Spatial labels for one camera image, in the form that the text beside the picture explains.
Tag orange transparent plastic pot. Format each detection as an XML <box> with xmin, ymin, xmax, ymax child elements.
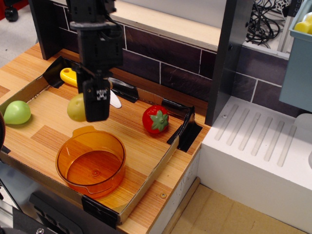
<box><xmin>56</xmin><ymin>126</ymin><xmax>126</xmax><ymax>199</ymax></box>

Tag cardboard fence with black tape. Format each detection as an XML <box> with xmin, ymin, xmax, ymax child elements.
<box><xmin>0</xmin><ymin>53</ymin><xmax>209</xmax><ymax>234</ymax></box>

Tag green toy pear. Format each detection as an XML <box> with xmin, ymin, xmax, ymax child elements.
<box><xmin>4</xmin><ymin>100</ymin><xmax>31</xmax><ymax>125</ymax></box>

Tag tangled black cables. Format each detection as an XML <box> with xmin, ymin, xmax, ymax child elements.
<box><xmin>245</xmin><ymin>0</ymin><xmax>291</xmax><ymax>49</ymax></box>

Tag black caster wheel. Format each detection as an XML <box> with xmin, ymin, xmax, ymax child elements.
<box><xmin>4</xmin><ymin>5</ymin><xmax>19</xmax><ymax>22</ymax></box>

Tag dark grey vertical post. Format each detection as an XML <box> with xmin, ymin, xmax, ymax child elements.
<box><xmin>205</xmin><ymin>0</ymin><xmax>253</xmax><ymax>126</ymax></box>

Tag white dish drain rack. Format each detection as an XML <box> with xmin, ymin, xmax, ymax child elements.
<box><xmin>197</xmin><ymin>97</ymin><xmax>312</xmax><ymax>233</ymax></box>

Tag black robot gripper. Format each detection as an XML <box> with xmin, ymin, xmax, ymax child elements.
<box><xmin>70</xmin><ymin>21</ymin><xmax>123</xmax><ymax>122</ymax></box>

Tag red toy strawberry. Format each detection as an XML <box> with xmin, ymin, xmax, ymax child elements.
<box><xmin>142</xmin><ymin>105</ymin><xmax>169</xmax><ymax>134</ymax></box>

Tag grey blue plastic bin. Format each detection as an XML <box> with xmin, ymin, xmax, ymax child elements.
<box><xmin>279</xmin><ymin>0</ymin><xmax>312</xmax><ymax>112</ymax></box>

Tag yellow toy in bin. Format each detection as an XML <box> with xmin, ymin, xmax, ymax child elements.
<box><xmin>294</xmin><ymin>12</ymin><xmax>312</xmax><ymax>35</ymax></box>

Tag yellow handled toy knife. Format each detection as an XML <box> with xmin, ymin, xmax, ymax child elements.
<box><xmin>60</xmin><ymin>68</ymin><xmax>122</xmax><ymax>109</ymax></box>

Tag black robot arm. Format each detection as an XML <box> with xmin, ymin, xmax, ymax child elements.
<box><xmin>67</xmin><ymin>0</ymin><xmax>123</xmax><ymax>122</ymax></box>

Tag yellow toy potato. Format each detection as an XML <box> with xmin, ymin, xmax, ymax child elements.
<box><xmin>67</xmin><ymin>93</ymin><xmax>86</xmax><ymax>122</ymax></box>

